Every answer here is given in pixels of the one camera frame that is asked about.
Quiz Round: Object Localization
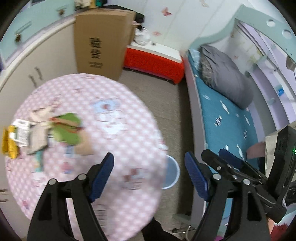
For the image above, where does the white medicine box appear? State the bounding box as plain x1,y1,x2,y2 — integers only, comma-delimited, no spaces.
9,119,31,147

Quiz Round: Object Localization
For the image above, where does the green brown paper bag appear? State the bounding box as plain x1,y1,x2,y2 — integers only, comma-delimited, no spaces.
49,113,94,158

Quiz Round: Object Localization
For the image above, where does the beige paper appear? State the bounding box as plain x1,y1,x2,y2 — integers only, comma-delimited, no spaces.
27,105,55,155

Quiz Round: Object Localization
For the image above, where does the clear plastic trash bin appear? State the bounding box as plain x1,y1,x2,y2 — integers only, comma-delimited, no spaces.
162,155,180,190

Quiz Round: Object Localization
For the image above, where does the teal patterned bed sheet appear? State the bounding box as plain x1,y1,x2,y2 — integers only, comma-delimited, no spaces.
185,49,258,161

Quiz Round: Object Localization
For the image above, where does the grey folded blanket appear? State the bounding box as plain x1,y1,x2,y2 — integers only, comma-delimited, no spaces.
199,45,253,109

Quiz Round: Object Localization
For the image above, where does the red storage bench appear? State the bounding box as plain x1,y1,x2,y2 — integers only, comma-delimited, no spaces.
124,42,185,84

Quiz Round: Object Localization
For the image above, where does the pink checkered tablecloth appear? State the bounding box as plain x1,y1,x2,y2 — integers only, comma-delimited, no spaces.
5,74,168,240

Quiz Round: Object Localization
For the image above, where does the white plastic bag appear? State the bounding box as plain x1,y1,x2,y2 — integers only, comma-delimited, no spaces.
134,27,151,46

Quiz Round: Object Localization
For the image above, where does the tall cardboard box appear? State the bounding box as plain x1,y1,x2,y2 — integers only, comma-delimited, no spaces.
74,9,136,80

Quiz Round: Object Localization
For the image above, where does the light blue drawer unit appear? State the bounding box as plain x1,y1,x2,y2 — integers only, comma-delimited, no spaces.
1,1,75,70

